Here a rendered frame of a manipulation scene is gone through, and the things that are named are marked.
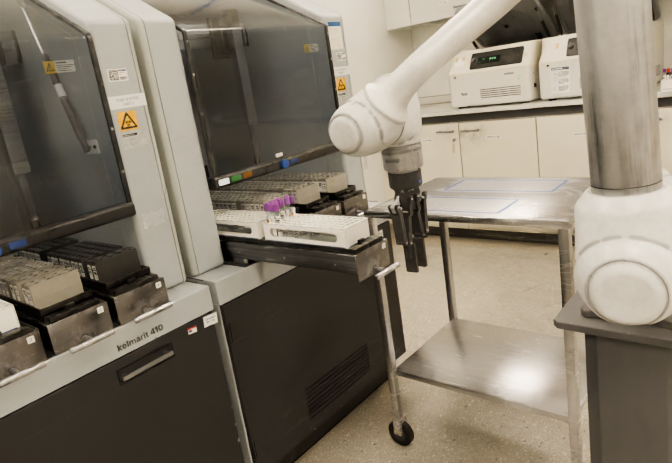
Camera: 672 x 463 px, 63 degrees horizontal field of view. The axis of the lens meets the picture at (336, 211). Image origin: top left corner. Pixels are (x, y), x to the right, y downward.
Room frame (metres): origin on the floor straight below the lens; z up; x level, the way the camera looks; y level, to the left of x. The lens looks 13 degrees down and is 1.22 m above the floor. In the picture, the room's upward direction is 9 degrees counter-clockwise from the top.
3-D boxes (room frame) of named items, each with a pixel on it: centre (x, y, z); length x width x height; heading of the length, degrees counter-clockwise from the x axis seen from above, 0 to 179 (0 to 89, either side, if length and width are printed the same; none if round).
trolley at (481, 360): (1.58, -0.46, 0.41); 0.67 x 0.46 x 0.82; 48
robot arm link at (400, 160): (1.21, -0.16, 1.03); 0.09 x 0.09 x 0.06
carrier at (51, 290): (1.20, 0.66, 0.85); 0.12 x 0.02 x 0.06; 139
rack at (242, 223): (1.62, 0.30, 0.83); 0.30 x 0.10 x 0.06; 49
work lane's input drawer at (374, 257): (1.51, 0.17, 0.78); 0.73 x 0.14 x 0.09; 49
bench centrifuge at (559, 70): (3.33, -1.70, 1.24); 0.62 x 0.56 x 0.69; 139
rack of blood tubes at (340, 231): (1.41, 0.06, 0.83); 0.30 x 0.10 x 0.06; 49
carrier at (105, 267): (1.31, 0.56, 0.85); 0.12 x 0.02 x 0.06; 139
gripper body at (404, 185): (1.21, -0.17, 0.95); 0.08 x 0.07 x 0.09; 139
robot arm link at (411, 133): (1.20, -0.16, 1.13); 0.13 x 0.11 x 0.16; 147
